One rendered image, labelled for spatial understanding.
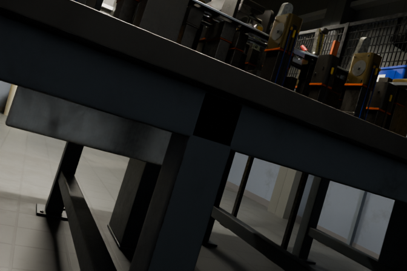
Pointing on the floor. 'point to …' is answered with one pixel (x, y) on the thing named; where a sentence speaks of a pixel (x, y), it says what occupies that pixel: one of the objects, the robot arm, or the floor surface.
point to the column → (132, 203)
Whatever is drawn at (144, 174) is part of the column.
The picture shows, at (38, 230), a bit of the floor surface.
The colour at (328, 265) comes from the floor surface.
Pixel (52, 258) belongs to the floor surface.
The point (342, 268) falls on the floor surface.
